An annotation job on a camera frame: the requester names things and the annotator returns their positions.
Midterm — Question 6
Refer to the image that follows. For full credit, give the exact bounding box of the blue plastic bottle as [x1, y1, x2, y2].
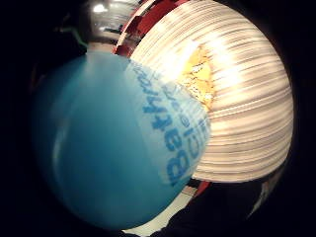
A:
[31, 0, 211, 231]

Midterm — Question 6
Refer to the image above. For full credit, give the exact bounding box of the yellow patterned packet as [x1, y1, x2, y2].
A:
[177, 45, 216, 112]

